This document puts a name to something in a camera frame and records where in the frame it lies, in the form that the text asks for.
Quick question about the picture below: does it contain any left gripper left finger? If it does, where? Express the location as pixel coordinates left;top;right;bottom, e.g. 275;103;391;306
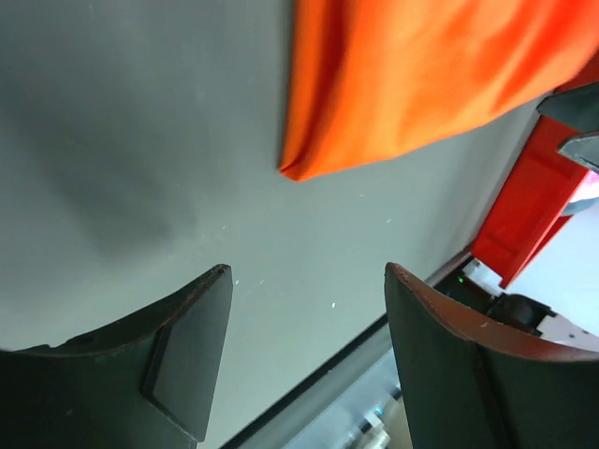
1;264;233;448

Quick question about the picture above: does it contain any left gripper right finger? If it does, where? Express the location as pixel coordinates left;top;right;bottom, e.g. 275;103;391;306
385;263;598;448

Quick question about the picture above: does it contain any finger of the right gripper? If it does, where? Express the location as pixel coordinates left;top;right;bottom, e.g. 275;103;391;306
536;81;599;133
558;133;599;171

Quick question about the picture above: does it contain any orange t shirt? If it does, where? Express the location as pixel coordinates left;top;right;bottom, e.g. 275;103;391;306
280;1;598;181

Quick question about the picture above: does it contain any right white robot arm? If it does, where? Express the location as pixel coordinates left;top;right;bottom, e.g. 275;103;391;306
464;82;598;350

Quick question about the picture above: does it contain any pink t shirt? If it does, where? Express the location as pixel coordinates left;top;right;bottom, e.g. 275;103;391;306
584;171;599;187

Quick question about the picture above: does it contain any dark slate t shirt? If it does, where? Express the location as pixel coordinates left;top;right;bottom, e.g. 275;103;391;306
561;197;599;217

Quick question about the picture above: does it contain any red plastic bin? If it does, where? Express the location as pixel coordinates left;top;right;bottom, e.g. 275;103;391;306
472;118;588;288

